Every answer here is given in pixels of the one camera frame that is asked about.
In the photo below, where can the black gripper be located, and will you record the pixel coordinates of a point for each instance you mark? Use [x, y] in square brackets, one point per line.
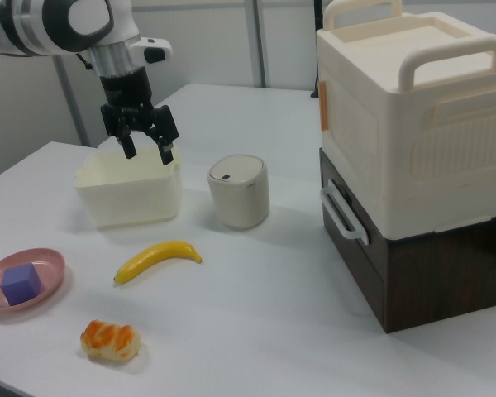
[126, 99]

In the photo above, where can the purple cube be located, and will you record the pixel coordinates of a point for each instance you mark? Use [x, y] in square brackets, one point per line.
[20, 284]

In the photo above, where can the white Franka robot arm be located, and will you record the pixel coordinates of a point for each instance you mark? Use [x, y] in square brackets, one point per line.
[58, 25]

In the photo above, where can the white plastic open bin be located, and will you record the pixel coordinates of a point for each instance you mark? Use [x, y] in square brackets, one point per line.
[128, 194]

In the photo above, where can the small beige lidded trash can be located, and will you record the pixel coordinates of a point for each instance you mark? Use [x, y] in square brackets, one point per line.
[239, 192]

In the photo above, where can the yellow toy banana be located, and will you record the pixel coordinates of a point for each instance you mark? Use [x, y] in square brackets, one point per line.
[157, 259]

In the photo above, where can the pink plastic plate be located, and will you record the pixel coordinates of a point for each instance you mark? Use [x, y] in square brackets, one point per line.
[45, 281]

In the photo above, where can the orange glazed toy bread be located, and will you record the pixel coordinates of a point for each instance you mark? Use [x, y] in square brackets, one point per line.
[111, 340]

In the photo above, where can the cream plastic storage box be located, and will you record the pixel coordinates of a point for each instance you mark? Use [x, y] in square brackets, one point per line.
[409, 124]

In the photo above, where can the dark wooden drawer cabinet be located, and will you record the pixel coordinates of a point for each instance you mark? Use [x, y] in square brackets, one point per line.
[430, 273]

